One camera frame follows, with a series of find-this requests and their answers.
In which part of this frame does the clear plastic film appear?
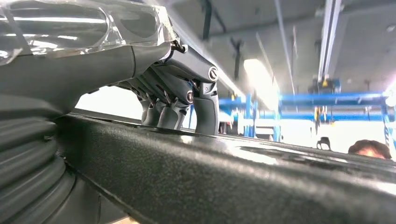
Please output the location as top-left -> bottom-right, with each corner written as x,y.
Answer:
0,0 -> 177,65

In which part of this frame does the small black object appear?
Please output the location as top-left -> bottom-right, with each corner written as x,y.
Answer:
316,136 -> 332,151

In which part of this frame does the blue metal shelf rack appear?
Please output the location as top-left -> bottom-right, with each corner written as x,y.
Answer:
189,91 -> 396,152

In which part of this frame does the person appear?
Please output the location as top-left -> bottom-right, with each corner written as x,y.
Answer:
348,139 -> 393,160

